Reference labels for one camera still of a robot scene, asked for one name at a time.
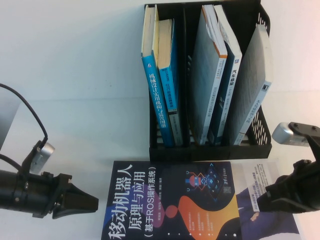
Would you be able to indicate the grey cover light blue spine book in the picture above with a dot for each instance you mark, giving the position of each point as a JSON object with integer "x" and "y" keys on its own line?
{"x": 250, "y": 87}

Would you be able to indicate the black right camera mount bracket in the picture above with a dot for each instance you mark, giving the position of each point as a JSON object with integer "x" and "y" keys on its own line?
{"x": 311, "y": 135}

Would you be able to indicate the white intelligent systems magazine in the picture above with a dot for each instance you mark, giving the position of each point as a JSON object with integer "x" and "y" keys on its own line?
{"x": 252, "y": 180}

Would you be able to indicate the white spine automotive book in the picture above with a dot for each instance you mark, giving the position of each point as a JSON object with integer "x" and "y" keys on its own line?
{"x": 232, "y": 82}

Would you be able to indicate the dark mobile robot ROS book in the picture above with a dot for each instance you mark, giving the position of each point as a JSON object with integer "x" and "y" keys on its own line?
{"x": 162, "y": 200}

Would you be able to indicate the grey book orange white spine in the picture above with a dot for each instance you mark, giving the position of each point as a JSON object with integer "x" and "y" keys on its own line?
{"x": 205, "y": 82}

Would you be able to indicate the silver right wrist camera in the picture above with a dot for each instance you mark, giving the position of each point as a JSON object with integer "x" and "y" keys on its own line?
{"x": 287, "y": 135}

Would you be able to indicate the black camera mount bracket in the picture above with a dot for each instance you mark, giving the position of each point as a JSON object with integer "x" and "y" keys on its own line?
{"x": 311, "y": 135}
{"x": 27, "y": 162}

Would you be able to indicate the blue paperback yellowed pages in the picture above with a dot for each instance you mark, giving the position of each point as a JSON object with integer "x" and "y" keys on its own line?
{"x": 170, "y": 85}

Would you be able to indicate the blue hardcover mechanical design book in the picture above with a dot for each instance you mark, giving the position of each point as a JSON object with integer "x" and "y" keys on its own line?
{"x": 156, "y": 95}

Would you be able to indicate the black left camera mount bracket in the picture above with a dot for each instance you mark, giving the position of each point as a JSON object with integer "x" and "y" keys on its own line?
{"x": 27, "y": 162}

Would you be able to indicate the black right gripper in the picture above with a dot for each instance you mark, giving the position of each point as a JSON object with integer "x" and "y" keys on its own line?
{"x": 308, "y": 187}

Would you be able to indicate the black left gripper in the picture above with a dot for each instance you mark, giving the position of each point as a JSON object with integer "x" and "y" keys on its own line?
{"x": 50, "y": 192}

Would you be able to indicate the black plastic book stand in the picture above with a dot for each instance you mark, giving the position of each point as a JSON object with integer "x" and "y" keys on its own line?
{"x": 246, "y": 152}

